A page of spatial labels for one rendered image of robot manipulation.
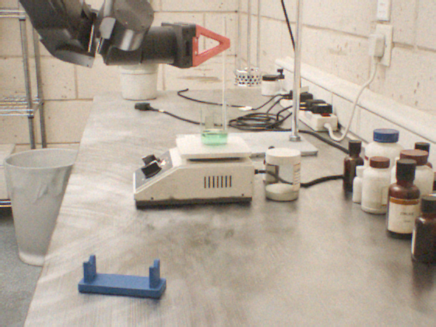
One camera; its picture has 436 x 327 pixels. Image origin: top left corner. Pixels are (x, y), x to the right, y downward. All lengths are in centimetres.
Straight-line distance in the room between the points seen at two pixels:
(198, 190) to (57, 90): 248
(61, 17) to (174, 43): 18
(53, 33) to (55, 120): 257
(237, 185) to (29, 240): 176
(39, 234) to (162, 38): 180
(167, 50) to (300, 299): 44
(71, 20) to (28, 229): 185
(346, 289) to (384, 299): 4
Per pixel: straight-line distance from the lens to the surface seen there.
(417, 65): 135
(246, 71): 142
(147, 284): 78
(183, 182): 105
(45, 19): 94
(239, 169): 106
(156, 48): 100
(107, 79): 346
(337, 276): 83
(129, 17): 92
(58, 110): 350
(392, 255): 91
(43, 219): 268
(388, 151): 110
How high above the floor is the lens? 110
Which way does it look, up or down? 15 degrees down
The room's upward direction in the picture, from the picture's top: straight up
